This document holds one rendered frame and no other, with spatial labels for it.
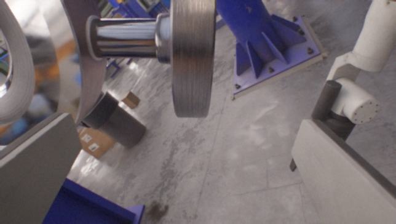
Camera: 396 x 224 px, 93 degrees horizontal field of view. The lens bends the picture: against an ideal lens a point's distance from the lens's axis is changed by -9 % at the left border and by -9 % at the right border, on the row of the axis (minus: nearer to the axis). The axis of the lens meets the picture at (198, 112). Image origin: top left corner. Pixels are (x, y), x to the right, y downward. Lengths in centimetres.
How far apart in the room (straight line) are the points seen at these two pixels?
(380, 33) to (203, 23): 38
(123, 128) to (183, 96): 235
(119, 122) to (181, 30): 237
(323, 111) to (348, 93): 6
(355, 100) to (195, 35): 40
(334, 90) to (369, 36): 12
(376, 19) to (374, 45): 5
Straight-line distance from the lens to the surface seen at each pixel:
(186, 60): 18
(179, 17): 18
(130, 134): 258
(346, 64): 54
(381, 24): 49
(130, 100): 368
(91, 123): 252
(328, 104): 53
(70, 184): 162
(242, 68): 193
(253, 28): 171
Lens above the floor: 96
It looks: 28 degrees down
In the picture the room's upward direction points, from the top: 45 degrees counter-clockwise
